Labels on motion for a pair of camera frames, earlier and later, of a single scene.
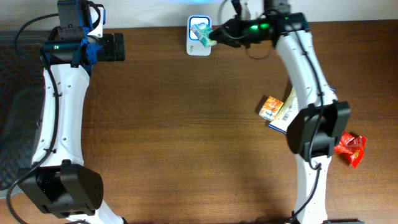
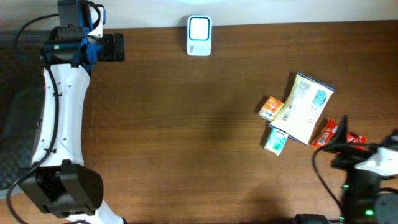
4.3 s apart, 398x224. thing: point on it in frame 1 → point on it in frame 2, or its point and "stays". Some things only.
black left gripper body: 107,48 stays
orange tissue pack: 270,107 stays
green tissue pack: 202,31 → 275,141
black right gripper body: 239,30 → 344,160
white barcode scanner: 194,46 stays
